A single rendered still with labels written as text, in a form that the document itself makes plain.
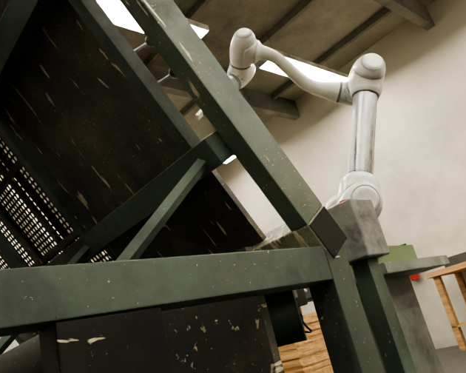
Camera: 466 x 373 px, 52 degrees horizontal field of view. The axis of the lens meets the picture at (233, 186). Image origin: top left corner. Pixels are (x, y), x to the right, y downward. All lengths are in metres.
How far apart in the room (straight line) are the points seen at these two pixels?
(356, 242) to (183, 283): 0.66
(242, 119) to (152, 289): 0.55
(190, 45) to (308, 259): 0.63
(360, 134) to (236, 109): 0.85
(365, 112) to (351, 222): 0.70
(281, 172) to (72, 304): 0.67
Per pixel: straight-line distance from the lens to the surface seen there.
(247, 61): 2.21
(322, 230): 1.30
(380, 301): 1.47
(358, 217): 1.47
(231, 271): 1.04
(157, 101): 1.30
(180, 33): 1.30
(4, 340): 1.68
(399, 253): 2.07
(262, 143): 1.27
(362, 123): 2.03
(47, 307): 0.83
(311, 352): 5.20
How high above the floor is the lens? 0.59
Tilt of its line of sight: 19 degrees up
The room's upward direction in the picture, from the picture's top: 14 degrees counter-clockwise
